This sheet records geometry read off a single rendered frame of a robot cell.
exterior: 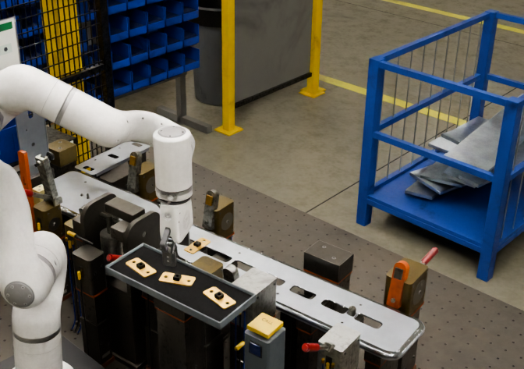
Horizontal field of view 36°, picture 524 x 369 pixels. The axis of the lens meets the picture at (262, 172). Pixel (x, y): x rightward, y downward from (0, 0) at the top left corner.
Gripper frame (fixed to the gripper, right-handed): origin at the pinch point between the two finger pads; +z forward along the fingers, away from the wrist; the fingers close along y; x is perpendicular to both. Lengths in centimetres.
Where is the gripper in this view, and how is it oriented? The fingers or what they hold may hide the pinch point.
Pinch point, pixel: (176, 251)
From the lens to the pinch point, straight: 196.7
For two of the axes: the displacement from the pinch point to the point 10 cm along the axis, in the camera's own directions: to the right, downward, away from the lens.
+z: -0.2, 8.8, 4.7
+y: 2.7, -4.5, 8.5
